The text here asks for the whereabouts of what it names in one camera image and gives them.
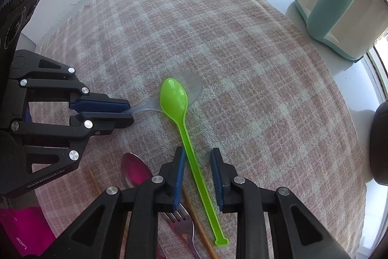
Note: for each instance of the metal spoon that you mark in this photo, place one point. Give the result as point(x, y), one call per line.
point(135, 171)

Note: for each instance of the metal fork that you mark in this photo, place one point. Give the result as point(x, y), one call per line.
point(182, 231)

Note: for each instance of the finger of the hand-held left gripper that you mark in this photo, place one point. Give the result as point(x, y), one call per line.
point(103, 121)
point(100, 102)

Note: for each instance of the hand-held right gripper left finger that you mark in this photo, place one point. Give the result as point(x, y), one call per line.
point(179, 177)

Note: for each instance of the clear plastic spoon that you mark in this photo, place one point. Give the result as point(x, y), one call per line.
point(194, 83)

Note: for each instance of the person's left forearm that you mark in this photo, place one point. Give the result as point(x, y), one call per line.
point(21, 228)

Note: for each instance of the green plastic spoon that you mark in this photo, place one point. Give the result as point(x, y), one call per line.
point(174, 98)

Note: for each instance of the pink checked tablecloth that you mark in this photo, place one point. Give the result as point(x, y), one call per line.
point(242, 95)

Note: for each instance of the brown wooden chopstick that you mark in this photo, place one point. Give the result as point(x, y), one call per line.
point(200, 225)
point(94, 181)

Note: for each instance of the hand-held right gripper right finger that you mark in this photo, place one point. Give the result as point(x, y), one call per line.
point(215, 177)

